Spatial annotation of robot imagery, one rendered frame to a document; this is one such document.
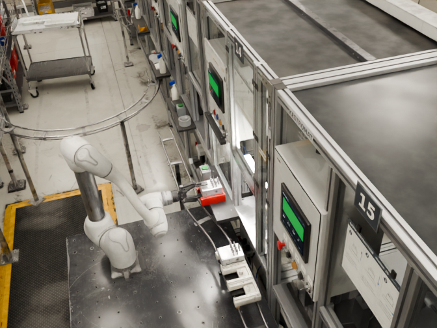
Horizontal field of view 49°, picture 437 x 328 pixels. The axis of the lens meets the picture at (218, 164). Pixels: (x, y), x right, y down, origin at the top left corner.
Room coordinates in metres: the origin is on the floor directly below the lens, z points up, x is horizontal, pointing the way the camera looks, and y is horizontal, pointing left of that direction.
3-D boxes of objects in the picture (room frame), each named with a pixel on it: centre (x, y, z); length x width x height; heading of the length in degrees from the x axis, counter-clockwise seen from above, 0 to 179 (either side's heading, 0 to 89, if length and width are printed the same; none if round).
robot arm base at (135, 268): (1.97, 0.60, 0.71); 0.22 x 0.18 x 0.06; 14
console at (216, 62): (2.45, -0.13, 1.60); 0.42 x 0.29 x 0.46; 14
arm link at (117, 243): (2.00, 0.62, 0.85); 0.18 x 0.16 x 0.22; 42
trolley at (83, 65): (5.83, 1.97, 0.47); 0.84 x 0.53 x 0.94; 98
